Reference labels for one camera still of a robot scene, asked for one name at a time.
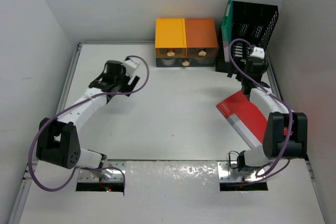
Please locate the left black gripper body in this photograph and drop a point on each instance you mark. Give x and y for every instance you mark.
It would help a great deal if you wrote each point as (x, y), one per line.
(123, 82)

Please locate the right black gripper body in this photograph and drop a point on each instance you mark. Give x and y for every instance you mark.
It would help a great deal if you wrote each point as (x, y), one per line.
(243, 78)

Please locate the transparent grey drawer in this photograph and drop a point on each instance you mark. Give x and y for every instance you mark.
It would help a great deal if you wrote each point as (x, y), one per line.
(199, 62)
(170, 62)

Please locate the green clip file folder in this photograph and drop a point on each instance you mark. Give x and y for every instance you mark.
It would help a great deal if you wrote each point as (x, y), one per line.
(226, 29)

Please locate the red clip file folder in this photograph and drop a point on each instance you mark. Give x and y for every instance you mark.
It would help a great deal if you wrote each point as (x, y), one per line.
(246, 119)

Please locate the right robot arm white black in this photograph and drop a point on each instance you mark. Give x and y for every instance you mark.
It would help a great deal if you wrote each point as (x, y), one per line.
(271, 130)

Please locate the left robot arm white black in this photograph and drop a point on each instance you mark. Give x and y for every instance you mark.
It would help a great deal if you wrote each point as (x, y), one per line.
(58, 142)

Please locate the black mesh file rack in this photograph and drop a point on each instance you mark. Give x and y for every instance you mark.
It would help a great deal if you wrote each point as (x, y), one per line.
(252, 22)

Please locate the orange drawer box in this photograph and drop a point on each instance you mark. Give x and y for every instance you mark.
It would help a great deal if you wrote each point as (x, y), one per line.
(201, 37)

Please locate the yellow drawer box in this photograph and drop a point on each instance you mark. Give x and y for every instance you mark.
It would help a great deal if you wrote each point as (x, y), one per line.
(170, 38)

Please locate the white foam front board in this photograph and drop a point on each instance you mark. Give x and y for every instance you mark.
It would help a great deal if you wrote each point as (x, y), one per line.
(180, 192)

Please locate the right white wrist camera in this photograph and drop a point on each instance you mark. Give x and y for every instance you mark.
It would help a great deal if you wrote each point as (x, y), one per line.
(257, 52)

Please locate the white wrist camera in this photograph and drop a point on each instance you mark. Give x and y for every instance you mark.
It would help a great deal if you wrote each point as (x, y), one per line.
(130, 66)
(257, 52)

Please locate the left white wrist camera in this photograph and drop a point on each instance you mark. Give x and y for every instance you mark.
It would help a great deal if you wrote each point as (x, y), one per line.
(130, 66)

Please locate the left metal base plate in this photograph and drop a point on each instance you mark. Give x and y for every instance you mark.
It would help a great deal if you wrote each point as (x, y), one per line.
(113, 172)

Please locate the metal base plate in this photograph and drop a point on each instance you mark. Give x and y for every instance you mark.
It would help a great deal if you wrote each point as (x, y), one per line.
(113, 172)
(228, 173)

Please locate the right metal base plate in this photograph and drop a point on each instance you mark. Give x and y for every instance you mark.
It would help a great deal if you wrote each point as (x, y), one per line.
(228, 173)

